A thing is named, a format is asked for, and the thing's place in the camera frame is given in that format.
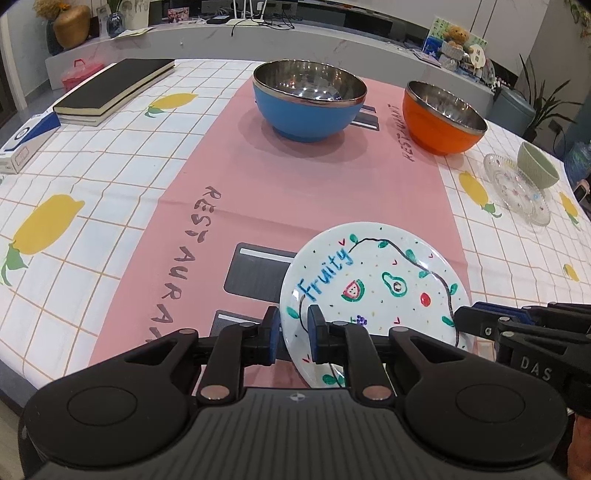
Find teal bin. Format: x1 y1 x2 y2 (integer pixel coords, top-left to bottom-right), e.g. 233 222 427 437
492 88 536 141

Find red plastic container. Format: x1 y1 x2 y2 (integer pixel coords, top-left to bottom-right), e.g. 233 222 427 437
61 59 105 90

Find dried flower bunch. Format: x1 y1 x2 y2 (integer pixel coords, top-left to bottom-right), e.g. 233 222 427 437
34 0 70 19

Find white lemon-print checked tablecloth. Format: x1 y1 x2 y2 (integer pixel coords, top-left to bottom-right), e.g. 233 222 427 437
0 58 591 391

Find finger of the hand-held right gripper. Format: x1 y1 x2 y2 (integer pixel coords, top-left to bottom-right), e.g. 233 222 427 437
472 302 591 334
453 307 591 352

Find blue water jug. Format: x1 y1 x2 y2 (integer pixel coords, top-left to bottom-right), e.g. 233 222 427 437
564 141 591 190

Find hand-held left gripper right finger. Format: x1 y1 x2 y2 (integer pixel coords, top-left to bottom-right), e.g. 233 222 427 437
307 305 472 400

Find green picture card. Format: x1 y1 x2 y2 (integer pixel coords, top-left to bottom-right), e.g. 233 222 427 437
422 16 458 52

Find loose paper sheets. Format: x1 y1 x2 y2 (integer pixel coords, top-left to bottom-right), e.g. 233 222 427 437
113 27 154 42

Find white router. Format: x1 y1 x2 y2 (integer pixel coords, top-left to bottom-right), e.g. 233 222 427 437
230 0 267 25

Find clear glass flower-print plate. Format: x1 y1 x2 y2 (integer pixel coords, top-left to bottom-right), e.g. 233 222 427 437
483 154 551 226

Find golden vase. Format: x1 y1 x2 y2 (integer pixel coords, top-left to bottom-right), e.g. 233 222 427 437
52 4 91 49

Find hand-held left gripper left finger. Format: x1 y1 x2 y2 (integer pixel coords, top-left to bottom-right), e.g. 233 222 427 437
117 306 282 400

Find white and blue box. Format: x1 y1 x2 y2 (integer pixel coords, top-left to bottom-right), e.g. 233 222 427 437
0 112 62 175

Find pale green ceramic bowl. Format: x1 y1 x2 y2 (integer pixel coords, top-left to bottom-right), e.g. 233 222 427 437
517 141 560 190

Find black notebook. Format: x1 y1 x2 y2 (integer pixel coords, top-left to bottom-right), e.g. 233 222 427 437
53 58 176 127

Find long-leaf potted plant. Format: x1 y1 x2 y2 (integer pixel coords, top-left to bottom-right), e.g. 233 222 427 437
519 53 585 137

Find blue steel-lined bowl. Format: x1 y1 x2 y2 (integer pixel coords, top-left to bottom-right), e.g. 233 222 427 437
252 60 368 141

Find orange steel-lined bowl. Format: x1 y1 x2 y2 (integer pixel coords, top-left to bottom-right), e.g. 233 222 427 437
402 80 488 155

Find pink printed placemat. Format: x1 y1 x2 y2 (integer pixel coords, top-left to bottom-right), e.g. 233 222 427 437
88 83 467 391

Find white fruit-print plate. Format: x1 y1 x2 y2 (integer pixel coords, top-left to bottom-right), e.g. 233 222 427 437
279 222 472 388

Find round paper fan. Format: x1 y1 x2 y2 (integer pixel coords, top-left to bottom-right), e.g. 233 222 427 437
468 39 488 71

